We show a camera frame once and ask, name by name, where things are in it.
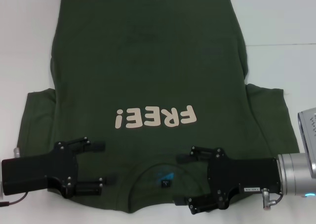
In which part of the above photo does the right gripper silver plug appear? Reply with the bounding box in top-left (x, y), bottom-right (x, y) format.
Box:
top-left (261, 188), bottom-right (271, 207)

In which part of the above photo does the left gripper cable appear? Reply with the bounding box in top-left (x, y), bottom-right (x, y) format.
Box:
top-left (0, 193), bottom-right (28, 207)

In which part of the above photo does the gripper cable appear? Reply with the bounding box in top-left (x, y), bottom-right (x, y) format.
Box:
top-left (269, 192), bottom-right (283, 203)
top-left (0, 193), bottom-right (28, 207)

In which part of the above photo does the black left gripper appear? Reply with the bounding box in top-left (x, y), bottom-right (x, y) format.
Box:
top-left (1, 136), bottom-right (117, 198)

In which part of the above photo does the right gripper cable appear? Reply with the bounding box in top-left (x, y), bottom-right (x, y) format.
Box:
top-left (269, 192), bottom-right (283, 203)

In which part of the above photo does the dark green FREE t-shirt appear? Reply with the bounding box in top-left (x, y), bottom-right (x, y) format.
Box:
top-left (16, 0), bottom-right (301, 214)

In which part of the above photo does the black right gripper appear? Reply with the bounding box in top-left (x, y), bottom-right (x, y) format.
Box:
top-left (172, 146), bottom-right (282, 214)

